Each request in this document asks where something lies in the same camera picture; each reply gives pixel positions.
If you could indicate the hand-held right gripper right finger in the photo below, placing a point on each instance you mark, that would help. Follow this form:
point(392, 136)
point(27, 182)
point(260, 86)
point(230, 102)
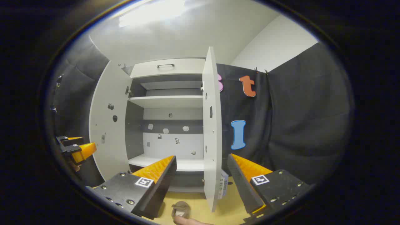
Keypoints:
point(243, 187)

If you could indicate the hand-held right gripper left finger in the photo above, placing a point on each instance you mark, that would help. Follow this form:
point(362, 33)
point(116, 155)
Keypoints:
point(162, 184)

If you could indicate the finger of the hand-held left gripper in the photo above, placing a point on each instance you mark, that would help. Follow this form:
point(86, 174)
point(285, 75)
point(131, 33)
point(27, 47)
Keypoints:
point(82, 151)
point(72, 142)

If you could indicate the white shoe cabinet door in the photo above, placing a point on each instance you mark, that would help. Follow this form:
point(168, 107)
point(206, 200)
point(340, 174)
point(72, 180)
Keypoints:
point(109, 150)
point(212, 140)

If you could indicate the brown fuzzy shoe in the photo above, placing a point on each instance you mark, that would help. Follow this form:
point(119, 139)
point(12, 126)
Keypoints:
point(180, 208)

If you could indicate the white shoe cabinet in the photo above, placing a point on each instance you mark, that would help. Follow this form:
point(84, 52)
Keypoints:
point(175, 143)

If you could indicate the white cabinet shelf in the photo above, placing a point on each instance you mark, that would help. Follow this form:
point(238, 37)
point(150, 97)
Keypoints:
point(187, 164)
point(168, 101)

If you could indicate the white cabinet drawer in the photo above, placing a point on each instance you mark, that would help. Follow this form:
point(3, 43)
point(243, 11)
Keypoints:
point(187, 67)

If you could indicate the blue-grey book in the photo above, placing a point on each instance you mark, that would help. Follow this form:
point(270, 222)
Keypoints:
point(225, 181)

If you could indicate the white book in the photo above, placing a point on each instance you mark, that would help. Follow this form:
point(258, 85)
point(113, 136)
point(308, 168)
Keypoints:
point(221, 184)

